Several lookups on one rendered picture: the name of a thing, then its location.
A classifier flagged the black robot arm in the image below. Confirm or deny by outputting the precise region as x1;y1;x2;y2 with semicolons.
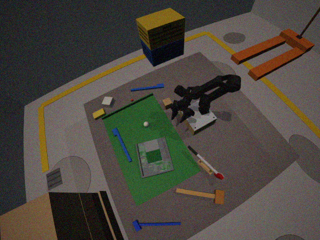
173;74;241;115

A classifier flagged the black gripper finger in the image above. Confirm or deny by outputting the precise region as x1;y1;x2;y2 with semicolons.
180;111;191;123
171;108;179;120

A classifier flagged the green flat mat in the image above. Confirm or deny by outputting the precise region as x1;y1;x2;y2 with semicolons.
103;95;201;206

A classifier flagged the wooden mallet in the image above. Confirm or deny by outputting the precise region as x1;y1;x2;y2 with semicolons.
176;188;224;205

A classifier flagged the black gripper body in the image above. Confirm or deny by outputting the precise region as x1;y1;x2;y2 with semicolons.
170;98;195;116

